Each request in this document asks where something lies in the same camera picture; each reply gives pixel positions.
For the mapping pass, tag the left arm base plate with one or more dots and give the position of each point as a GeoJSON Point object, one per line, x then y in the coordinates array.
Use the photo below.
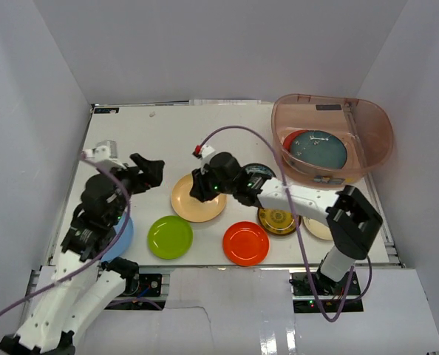
{"type": "Point", "coordinates": [144, 285]}

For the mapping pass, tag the pink translucent plastic bin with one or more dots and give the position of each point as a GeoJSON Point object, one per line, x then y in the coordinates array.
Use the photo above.
{"type": "Point", "coordinates": [361, 125]}

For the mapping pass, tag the beige bear plate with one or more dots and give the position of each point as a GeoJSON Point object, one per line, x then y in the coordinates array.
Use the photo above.
{"type": "Point", "coordinates": [190, 208]}

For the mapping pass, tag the white paper sheets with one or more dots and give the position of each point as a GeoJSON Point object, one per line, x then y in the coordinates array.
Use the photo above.
{"type": "Point", "coordinates": [202, 102]}

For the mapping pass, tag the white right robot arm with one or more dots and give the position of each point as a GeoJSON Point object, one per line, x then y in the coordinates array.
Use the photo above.
{"type": "Point", "coordinates": [352, 220]}

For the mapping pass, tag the black label sticker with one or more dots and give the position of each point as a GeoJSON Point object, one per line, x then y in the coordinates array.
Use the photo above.
{"type": "Point", "coordinates": [106, 110]}

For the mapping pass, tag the light blue plate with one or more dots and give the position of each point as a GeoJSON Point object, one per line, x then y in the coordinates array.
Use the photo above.
{"type": "Point", "coordinates": [122, 244]}

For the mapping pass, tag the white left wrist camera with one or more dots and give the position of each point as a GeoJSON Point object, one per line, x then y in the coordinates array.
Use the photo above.
{"type": "Point", "coordinates": [105, 150]}

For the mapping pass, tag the yellow brown patterned plate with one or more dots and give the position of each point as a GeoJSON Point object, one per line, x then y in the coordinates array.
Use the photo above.
{"type": "Point", "coordinates": [277, 222]}

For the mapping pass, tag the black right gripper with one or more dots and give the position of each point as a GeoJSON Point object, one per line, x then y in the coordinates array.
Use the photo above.
{"type": "Point", "coordinates": [199, 189]}

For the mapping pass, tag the orange plate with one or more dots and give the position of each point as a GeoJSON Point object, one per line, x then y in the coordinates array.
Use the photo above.
{"type": "Point", "coordinates": [245, 244]}

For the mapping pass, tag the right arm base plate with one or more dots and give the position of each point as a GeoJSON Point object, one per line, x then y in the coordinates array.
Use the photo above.
{"type": "Point", "coordinates": [301, 285]}

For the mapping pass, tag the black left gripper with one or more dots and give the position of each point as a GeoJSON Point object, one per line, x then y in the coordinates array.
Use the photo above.
{"type": "Point", "coordinates": [139, 177]}

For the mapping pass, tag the dark teal blue plate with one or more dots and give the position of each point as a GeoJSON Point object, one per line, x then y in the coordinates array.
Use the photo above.
{"type": "Point", "coordinates": [319, 148]}

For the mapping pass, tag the lime green plate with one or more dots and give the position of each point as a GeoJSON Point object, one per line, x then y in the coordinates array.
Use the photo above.
{"type": "Point", "coordinates": [170, 237]}

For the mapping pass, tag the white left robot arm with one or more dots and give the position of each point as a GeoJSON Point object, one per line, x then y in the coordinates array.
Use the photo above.
{"type": "Point", "coordinates": [82, 285]}

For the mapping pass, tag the blue white patterned plate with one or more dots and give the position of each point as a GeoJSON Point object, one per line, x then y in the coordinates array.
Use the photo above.
{"type": "Point", "coordinates": [259, 168]}

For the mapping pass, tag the cream plate with black mark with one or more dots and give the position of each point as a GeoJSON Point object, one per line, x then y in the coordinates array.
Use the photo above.
{"type": "Point", "coordinates": [317, 229]}

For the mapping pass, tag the red plate with teal flower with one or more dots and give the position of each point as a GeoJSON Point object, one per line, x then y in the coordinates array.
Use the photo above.
{"type": "Point", "coordinates": [290, 138]}

